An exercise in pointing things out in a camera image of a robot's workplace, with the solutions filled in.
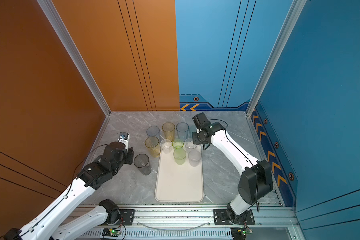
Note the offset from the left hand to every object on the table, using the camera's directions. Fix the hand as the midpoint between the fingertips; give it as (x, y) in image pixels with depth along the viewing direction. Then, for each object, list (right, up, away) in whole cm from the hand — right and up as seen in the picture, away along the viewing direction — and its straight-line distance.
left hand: (129, 146), depth 75 cm
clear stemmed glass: (+31, -1, +22) cm, 38 cm away
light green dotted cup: (+25, -9, +23) cm, 35 cm away
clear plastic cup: (+34, -8, +14) cm, 38 cm away
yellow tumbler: (+8, -1, +16) cm, 18 cm away
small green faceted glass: (+23, -1, +22) cm, 32 cm away
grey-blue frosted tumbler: (+8, +7, +17) cm, 20 cm away
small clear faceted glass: (+16, -2, +22) cm, 27 cm away
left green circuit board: (-7, -41, -4) cm, 41 cm away
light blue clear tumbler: (+27, +8, +21) cm, 35 cm away
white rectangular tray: (+24, -22, +10) cm, 34 cm away
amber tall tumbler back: (+18, +8, +22) cm, 29 cm away
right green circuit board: (+54, -40, -5) cm, 68 cm away
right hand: (+35, +3, +9) cm, 36 cm away
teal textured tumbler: (+33, +9, +21) cm, 40 cm away
